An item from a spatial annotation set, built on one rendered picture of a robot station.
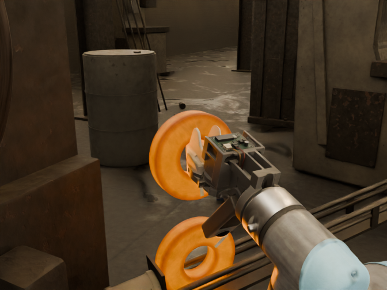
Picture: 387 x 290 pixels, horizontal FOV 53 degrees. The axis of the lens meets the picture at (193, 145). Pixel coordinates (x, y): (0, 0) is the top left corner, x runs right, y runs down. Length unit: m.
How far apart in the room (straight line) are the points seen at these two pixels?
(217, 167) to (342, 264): 0.21
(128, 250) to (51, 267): 1.51
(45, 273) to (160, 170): 0.23
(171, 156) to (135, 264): 1.39
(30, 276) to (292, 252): 0.35
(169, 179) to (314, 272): 0.31
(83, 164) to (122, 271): 1.24
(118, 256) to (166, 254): 1.37
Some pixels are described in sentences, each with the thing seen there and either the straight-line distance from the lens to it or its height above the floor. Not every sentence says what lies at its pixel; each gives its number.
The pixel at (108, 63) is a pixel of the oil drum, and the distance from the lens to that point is 3.00.
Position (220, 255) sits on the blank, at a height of 0.71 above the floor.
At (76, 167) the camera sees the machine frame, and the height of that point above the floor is 0.87.
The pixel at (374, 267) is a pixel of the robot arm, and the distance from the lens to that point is 0.62.
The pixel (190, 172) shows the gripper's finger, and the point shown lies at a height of 0.91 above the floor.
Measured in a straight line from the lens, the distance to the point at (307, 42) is 2.91.
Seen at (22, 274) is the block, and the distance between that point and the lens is 0.61.
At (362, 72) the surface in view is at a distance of 2.78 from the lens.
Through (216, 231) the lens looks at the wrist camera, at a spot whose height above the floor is 0.83.
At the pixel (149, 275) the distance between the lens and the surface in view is 0.73.
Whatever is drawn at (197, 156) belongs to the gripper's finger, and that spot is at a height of 0.92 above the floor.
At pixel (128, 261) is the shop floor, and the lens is 2.03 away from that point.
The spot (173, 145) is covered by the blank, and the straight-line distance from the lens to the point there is 0.64.
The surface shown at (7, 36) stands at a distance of 0.51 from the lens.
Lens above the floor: 1.13
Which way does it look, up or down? 18 degrees down
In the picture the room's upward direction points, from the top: straight up
